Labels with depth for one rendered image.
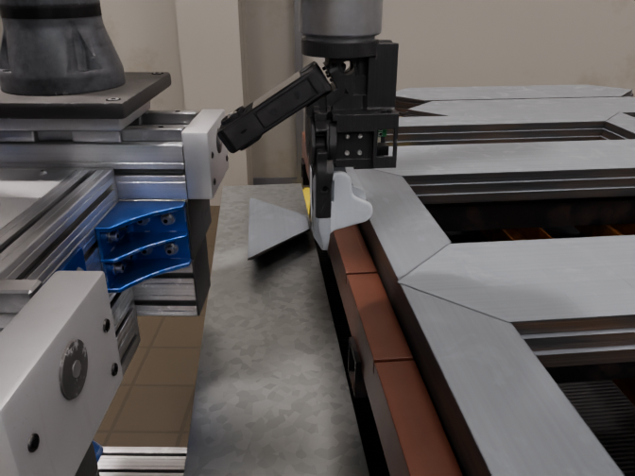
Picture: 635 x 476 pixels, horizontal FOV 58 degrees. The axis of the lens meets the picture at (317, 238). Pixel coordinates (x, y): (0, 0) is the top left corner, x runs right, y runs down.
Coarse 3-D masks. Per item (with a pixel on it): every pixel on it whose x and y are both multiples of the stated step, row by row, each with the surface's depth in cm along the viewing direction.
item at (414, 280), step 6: (414, 270) 65; (408, 276) 64; (414, 276) 64; (420, 276) 64; (402, 282) 63; (408, 282) 63; (414, 282) 63; (420, 282) 63; (414, 288) 61; (420, 288) 61; (426, 288) 61
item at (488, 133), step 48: (432, 144) 128; (432, 192) 97; (480, 192) 98; (528, 192) 98; (576, 192) 99; (624, 192) 100; (528, 336) 56; (576, 336) 56; (624, 336) 57; (432, 384) 52
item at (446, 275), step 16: (432, 256) 68; (448, 256) 68; (432, 272) 65; (448, 272) 65; (464, 272) 65; (432, 288) 61; (448, 288) 61; (464, 288) 61; (480, 288) 61; (464, 304) 58; (480, 304) 58
